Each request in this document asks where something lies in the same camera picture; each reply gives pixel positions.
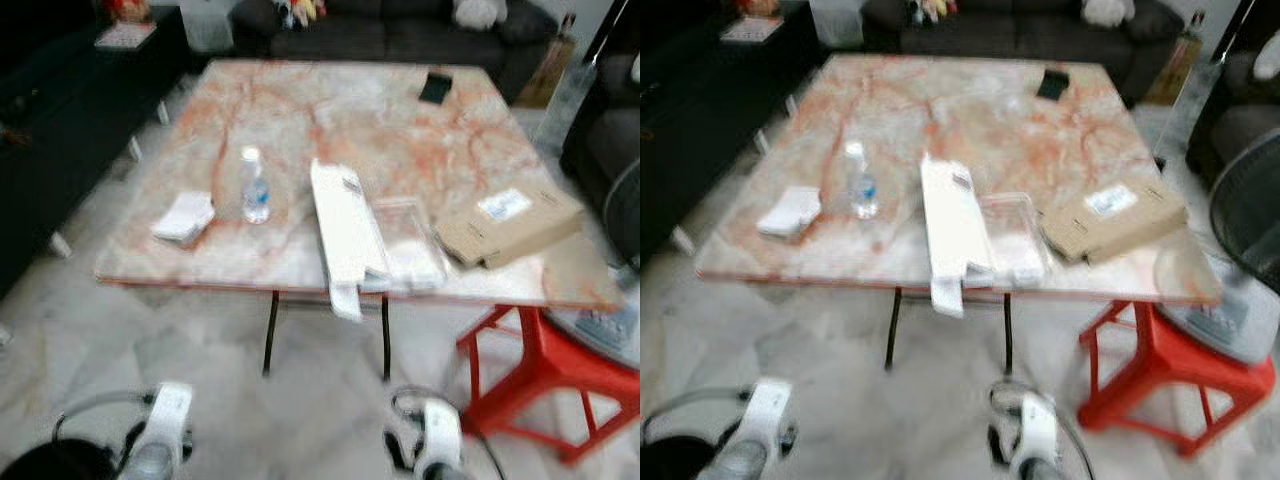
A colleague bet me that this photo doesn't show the white tissue pack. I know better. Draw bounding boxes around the white tissue pack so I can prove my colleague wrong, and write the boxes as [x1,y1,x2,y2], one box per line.
[756,185,823,240]
[150,190,217,245]

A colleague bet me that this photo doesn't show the dark grey armchair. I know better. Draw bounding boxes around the dark grey armchair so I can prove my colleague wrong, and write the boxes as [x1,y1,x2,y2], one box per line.
[1187,49,1280,192]
[559,54,641,212]

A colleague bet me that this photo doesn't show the black rubbish bin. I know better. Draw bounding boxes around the black rubbish bin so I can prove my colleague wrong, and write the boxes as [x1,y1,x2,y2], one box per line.
[640,431,742,480]
[0,437,117,480]

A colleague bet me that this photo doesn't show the clear plastic container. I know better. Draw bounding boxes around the clear plastic container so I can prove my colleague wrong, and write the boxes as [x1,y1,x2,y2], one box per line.
[977,191,1052,287]
[369,195,452,295]

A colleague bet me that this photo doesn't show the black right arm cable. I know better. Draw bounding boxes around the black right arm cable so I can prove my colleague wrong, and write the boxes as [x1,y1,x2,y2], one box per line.
[987,379,1097,480]
[387,384,507,480]

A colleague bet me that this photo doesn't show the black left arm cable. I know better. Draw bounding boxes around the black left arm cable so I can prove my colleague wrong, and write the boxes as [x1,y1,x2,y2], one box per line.
[644,384,752,442]
[51,389,152,442]

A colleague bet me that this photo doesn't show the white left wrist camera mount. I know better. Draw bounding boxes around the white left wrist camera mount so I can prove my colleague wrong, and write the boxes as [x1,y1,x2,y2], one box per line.
[139,382,195,472]
[734,377,795,472]

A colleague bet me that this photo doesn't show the pink white booklet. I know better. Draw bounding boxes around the pink white booklet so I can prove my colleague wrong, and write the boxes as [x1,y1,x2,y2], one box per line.
[719,16,785,45]
[94,21,159,52]

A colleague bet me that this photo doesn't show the flat brown cardboard box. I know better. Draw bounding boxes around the flat brown cardboard box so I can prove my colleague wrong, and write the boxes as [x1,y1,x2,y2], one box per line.
[434,185,587,270]
[1039,179,1190,266]

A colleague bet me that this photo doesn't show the grey standing fan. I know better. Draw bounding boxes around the grey standing fan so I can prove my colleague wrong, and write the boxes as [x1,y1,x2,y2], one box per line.
[1159,124,1280,367]
[554,159,641,372]

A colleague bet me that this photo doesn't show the red marble pattern folding table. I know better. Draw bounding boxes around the red marble pattern folding table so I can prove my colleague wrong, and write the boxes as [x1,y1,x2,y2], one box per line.
[694,51,1224,374]
[94,57,627,382]

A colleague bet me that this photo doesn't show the black low cabinet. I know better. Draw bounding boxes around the black low cabinet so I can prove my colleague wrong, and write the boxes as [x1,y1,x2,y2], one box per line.
[0,9,192,302]
[640,4,817,262]

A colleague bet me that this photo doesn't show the white plush pillow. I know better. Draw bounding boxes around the white plush pillow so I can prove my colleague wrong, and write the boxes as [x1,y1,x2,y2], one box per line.
[1249,39,1280,82]

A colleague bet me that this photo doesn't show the clear plastic water bottle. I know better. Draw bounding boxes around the clear plastic water bottle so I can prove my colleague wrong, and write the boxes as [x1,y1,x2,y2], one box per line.
[239,146,273,226]
[844,140,882,222]

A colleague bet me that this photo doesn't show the black wallet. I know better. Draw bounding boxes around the black wallet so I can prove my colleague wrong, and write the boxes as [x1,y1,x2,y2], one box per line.
[1035,67,1072,102]
[417,71,455,106]

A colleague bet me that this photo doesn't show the grey round plush toy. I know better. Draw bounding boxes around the grey round plush toy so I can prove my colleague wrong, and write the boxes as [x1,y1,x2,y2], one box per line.
[451,0,507,32]
[1081,0,1137,29]

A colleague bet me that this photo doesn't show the cartoon boy plush doll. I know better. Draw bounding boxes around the cartoon boy plush doll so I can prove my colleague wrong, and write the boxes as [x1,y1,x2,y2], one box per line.
[907,0,959,24]
[274,0,327,29]

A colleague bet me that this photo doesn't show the dark grey sofa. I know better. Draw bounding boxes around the dark grey sofa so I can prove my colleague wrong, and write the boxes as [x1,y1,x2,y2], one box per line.
[861,0,1187,102]
[231,0,560,102]

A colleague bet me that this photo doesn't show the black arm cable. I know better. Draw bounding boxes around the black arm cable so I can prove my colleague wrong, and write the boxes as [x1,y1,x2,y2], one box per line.
[644,384,752,442]
[387,384,507,480]
[987,379,1097,480]
[51,389,152,442]

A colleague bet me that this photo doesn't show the long white cardboard box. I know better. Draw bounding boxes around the long white cardboard box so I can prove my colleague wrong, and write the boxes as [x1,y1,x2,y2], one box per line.
[308,157,394,324]
[919,152,999,320]

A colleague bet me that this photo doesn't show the upright brown cardboard box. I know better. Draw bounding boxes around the upright brown cardboard box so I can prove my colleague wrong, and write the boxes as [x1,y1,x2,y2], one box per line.
[1144,11,1207,107]
[514,14,579,110]

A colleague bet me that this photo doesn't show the red plastic stool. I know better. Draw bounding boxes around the red plastic stool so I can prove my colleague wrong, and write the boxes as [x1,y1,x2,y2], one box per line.
[456,304,641,467]
[1077,299,1279,460]

